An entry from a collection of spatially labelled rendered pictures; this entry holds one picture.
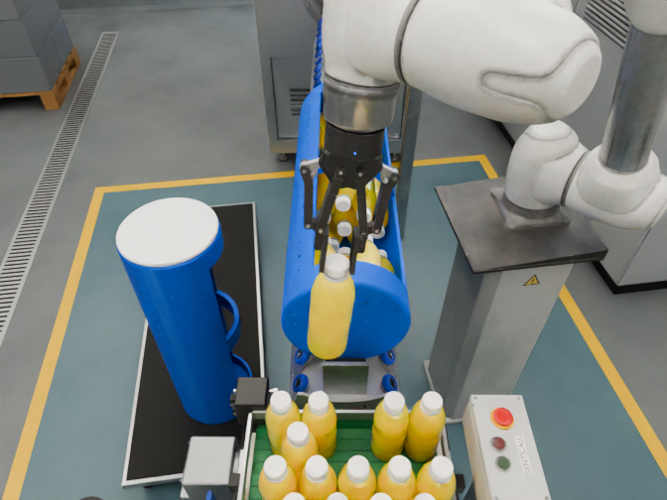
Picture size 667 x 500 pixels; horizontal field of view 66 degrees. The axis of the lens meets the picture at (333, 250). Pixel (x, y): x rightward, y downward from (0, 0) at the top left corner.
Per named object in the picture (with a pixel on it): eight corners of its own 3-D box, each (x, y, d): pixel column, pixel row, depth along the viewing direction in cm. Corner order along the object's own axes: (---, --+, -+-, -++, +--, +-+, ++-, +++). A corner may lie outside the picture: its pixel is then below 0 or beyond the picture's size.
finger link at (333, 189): (348, 170, 65) (337, 167, 65) (323, 238, 72) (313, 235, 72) (346, 156, 69) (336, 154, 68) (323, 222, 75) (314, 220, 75)
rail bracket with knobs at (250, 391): (280, 399, 121) (277, 376, 113) (278, 429, 116) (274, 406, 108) (238, 399, 121) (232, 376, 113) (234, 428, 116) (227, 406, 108)
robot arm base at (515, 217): (543, 178, 159) (547, 163, 155) (572, 225, 143) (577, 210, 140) (484, 184, 159) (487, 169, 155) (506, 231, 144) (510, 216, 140)
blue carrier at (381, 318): (383, 150, 183) (385, 74, 163) (407, 360, 121) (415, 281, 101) (304, 154, 184) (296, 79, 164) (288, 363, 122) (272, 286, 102)
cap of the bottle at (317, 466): (307, 482, 89) (306, 478, 88) (305, 460, 92) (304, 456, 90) (329, 480, 89) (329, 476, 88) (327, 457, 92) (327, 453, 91)
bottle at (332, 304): (354, 345, 91) (368, 273, 78) (325, 367, 87) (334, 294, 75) (328, 321, 95) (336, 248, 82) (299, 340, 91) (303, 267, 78)
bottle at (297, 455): (279, 483, 107) (272, 443, 94) (296, 452, 111) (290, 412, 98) (309, 498, 105) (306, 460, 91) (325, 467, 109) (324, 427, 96)
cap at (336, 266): (353, 272, 78) (354, 264, 77) (334, 284, 76) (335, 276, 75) (336, 258, 80) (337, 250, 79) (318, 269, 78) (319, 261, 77)
